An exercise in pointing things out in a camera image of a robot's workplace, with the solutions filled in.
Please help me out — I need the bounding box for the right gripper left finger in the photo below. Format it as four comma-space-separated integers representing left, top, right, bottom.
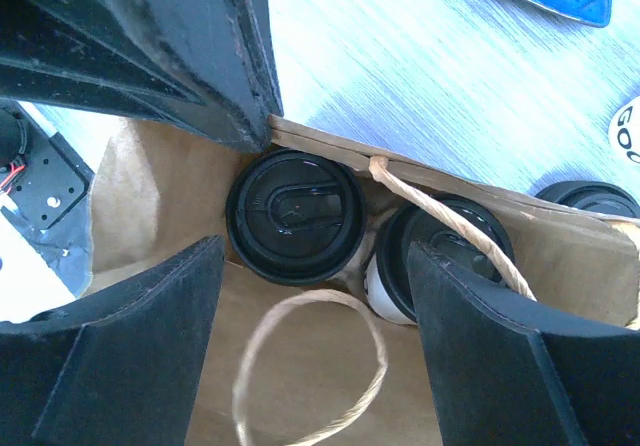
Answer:
1, 236, 225, 445

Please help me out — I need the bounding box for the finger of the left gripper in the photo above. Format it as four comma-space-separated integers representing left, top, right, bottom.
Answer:
1, 0, 283, 152

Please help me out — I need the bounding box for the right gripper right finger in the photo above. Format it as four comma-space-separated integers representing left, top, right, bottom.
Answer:
407, 242, 639, 445

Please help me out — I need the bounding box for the green paper bag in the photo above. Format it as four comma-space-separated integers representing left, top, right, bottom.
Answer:
88, 116, 639, 445

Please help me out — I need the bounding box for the stack of black lids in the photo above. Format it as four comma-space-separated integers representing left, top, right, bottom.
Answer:
535, 181, 639, 219

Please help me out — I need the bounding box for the stack of white paper cups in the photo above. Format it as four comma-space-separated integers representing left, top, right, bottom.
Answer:
608, 96, 640, 167

